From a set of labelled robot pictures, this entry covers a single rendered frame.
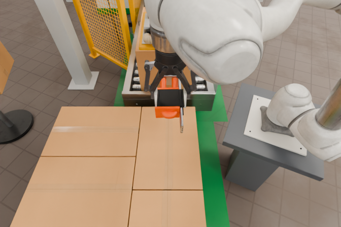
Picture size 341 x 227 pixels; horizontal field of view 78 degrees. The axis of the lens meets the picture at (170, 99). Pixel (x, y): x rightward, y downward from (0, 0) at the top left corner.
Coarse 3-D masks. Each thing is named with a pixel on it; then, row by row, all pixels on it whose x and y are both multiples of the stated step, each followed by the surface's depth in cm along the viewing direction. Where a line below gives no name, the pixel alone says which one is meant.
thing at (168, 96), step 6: (162, 90) 66; (168, 90) 66; (174, 90) 66; (162, 96) 64; (168, 96) 64; (174, 96) 64; (162, 102) 63; (168, 102) 63; (174, 102) 63; (156, 108) 62; (162, 108) 62; (168, 108) 62; (174, 108) 62; (156, 114) 64
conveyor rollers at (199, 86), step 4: (136, 64) 187; (136, 72) 182; (136, 80) 176; (196, 80) 176; (200, 80) 176; (136, 84) 172; (196, 84) 172; (200, 84) 172; (132, 88) 170; (136, 88) 170; (140, 88) 170; (200, 88) 170; (204, 88) 170
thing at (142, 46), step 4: (144, 12) 123; (144, 16) 120; (144, 20) 117; (144, 32) 109; (148, 32) 105; (140, 36) 107; (140, 40) 105; (140, 44) 103; (144, 44) 103; (140, 48) 102; (144, 48) 102; (148, 48) 102; (152, 48) 102
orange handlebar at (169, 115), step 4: (164, 80) 71; (172, 80) 71; (176, 80) 71; (160, 84) 70; (164, 84) 70; (172, 84) 70; (176, 84) 70; (160, 112) 63; (164, 112) 62; (168, 112) 62; (172, 112) 62; (176, 112) 62; (164, 116) 62; (168, 116) 62; (172, 116) 62; (176, 116) 63
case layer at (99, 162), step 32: (64, 128) 144; (96, 128) 144; (128, 128) 144; (160, 128) 144; (192, 128) 144; (64, 160) 129; (96, 160) 129; (128, 160) 129; (160, 160) 129; (192, 160) 129; (32, 192) 117; (64, 192) 117; (96, 192) 117; (128, 192) 117; (160, 192) 117; (192, 192) 117; (32, 224) 107; (64, 224) 107; (96, 224) 107; (128, 224) 107; (160, 224) 107; (192, 224) 107
